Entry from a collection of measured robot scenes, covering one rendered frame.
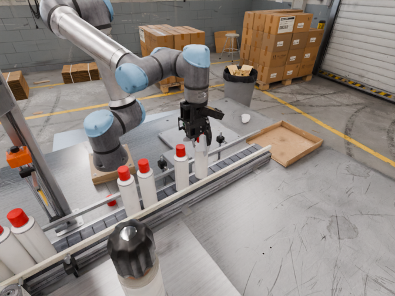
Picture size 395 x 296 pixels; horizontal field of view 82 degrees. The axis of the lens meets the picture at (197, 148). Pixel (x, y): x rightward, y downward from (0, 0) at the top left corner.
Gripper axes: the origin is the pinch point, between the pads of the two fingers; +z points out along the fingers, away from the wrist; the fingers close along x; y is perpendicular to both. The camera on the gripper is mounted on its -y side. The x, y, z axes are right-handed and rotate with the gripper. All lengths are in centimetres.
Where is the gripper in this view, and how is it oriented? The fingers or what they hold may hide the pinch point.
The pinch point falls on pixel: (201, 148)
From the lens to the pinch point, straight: 83.6
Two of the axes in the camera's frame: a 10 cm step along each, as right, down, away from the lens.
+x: 5.9, 4.8, -6.5
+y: -8.1, 3.4, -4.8
